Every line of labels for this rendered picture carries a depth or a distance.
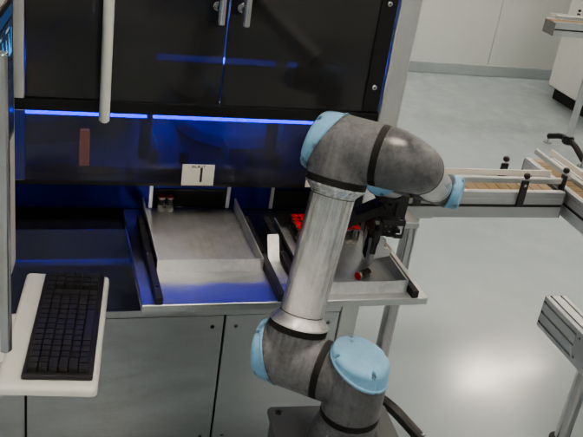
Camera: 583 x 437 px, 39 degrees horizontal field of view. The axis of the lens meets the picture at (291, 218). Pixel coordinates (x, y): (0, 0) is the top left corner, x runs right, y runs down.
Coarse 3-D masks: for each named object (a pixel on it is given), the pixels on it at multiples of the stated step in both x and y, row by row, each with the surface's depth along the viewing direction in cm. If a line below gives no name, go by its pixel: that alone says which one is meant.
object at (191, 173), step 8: (184, 168) 215; (192, 168) 215; (208, 168) 217; (184, 176) 216; (192, 176) 216; (208, 176) 218; (184, 184) 217; (192, 184) 217; (200, 184) 218; (208, 184) 219
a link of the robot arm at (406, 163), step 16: (400, 128) 150; (384, 144) 147; (400, 144) 147; (416, 144) 148; (384, 160) 147; (400, 160) 146; (416, 160) 148; (432, 160) 150; (384, 176) 148; (400, 176) 148; (416, 176) 149; (432, 176) 151; (448, 176) 175; (416, 192) 154; (432, 192) 166; (448, 192) 180
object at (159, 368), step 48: (144, 336) 236; (192, 336) 240; (240, 336) 245; (144, 384) 244; (192, 384) 248; (240, 384) 253; (0, 432) 238; (48, 432) 242; (96, 432) 247; (144, 432) 252; (192, 432) 257; (240, 432) 262
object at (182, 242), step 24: (144, 216) 219; (168, 216) 224; (192, 216) 226; (216, 216) 228; (240, 216) 225; (168, 240) 212; (192, 240) 213; (216, 240) 215; (240, 240) 217; (168, 264) 197; (192, 264) 198; (216, 264) 200; (240, 264) 202
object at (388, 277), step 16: (288, 240) 221; (352, 256) 218; (336, 272) 209; (352, 272) 210; (384, 272) 212; (400, 272) 207; (336, 288) 199; (352, 288) 200; (368, 288) 201; (384, 288) 202; (400, 288) 204
